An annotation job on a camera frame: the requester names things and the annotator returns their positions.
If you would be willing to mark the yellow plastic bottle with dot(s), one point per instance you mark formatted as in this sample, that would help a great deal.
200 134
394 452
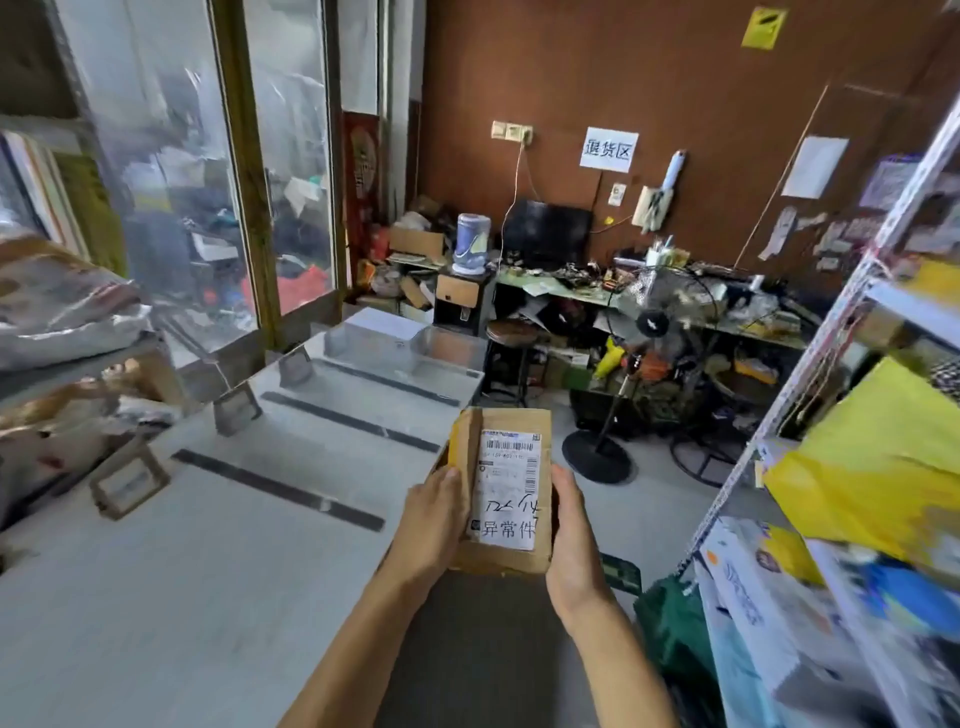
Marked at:
609 358

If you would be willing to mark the round brown stool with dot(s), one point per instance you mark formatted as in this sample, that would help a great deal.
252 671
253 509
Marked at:
511 334

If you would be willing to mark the open cardboard box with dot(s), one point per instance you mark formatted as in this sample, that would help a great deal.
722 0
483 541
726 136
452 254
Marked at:
416 244

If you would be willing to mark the clear acrylic divider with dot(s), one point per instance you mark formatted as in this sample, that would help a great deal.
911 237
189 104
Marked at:
450 349
390 382
352 422
285 491

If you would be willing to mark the white paper wall notice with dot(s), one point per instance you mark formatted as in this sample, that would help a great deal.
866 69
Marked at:
609 150

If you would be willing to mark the small water dispenser cabinet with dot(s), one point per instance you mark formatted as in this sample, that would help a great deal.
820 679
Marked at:
461 300

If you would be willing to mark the white woven sack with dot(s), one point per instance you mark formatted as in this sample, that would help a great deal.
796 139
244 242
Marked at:
75 345

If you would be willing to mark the orange white wrapped bundle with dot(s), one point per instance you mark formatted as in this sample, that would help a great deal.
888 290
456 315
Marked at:
60 285

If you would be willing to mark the person's left forearm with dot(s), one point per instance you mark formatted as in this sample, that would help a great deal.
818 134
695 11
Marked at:
352 660

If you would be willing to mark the small taped cardboard parcel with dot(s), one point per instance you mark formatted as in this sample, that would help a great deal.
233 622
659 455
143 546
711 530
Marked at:
502 487

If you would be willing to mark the grey metal shelf rack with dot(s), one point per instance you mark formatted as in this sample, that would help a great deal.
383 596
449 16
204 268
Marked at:
75 390

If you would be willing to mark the yellow plastic mailer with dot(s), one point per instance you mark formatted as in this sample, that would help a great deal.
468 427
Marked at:
877 465

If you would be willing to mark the white printed plastic bags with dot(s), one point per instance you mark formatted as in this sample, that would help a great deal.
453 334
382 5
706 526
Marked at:
765 622

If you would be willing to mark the glass storefront with taped frame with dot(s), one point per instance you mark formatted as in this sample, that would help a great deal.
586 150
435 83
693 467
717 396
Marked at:
247 187

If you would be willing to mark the green cloth bag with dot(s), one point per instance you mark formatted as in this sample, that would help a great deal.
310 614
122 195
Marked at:
675 630

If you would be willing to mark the brown cardboard sign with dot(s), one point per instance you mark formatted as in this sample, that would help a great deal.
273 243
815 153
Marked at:
295 369
127 480
236 411

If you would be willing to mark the white wall tool holder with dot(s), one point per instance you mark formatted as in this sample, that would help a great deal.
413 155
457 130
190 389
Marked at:
652 206

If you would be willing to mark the person's right forearm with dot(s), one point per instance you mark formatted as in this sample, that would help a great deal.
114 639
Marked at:
622 667

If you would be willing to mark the person's right hand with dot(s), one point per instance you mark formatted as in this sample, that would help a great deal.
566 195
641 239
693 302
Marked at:
574 555

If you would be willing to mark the person's left hand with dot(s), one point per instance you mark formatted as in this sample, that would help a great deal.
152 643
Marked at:
427 525

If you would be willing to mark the black monitor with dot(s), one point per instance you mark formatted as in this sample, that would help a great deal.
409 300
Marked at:
547 232

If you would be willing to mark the red cloth heap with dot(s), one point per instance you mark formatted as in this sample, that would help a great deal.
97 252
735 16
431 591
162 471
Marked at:
300 289

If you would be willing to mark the white paper sheet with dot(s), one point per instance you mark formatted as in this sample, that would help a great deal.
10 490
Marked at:
815 166

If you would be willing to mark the green floor sticker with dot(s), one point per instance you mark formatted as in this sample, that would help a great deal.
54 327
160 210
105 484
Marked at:
621 575

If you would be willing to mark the cluttered green desk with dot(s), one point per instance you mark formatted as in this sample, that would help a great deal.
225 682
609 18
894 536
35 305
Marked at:
555 289

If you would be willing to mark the beige wall socket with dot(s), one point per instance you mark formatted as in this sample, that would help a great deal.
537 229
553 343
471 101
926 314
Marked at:
512 133

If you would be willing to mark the black standing fan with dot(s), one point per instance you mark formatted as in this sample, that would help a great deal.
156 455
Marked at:
596 457

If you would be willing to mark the tall red box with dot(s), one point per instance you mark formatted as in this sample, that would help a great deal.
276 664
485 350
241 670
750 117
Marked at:
361 172

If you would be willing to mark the yellow paper note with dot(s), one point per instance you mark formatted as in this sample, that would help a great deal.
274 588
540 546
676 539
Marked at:
763 28

